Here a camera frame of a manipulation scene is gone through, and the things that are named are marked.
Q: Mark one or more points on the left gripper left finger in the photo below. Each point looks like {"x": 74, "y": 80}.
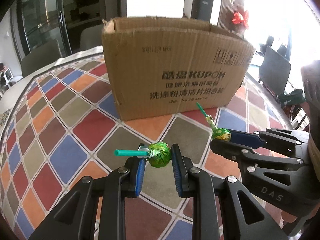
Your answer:
{"x": 140, "y": 174}

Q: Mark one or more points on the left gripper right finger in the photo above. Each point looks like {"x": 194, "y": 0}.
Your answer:
{"x": 181, "y": 166}

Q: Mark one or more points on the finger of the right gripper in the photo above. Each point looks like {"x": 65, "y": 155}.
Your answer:
{"x": 245, "y": 154}
{"x": 252, "y": 140}

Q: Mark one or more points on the green lollipop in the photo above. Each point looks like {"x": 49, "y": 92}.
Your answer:
{"x": 157, "y": 154}
{"x": 217, "y": 133}

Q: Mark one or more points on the green bag on chair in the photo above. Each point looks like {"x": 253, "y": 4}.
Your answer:
{"x": 296, "y": 97}

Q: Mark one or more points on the dark side chair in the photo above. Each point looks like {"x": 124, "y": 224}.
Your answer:
{"x": 274, "y": 71}

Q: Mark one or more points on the colourful checkered tablecloth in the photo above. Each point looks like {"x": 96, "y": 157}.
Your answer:
{"x": 66, "y": 126}

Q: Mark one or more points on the brown cardboard box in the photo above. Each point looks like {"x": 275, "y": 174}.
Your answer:
{"x": 159, "y": 66}

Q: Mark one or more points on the red bow decoration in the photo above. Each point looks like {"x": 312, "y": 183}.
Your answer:
{"x": 241, "y": 19}

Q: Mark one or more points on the grey dining chair right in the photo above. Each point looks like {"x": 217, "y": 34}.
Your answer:
{"x": 91, "y": 37}

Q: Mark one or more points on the grey dining chair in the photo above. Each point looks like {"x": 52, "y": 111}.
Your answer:
{"x": 41, "y": 57}
{"x": 91, "y": 37}

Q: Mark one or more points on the grey dining chair left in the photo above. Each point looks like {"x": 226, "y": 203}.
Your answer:
{"x": 41, "y": 57}

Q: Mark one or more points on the black glass sliding door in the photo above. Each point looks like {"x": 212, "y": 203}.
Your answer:
{"x": 40, "y": 21}

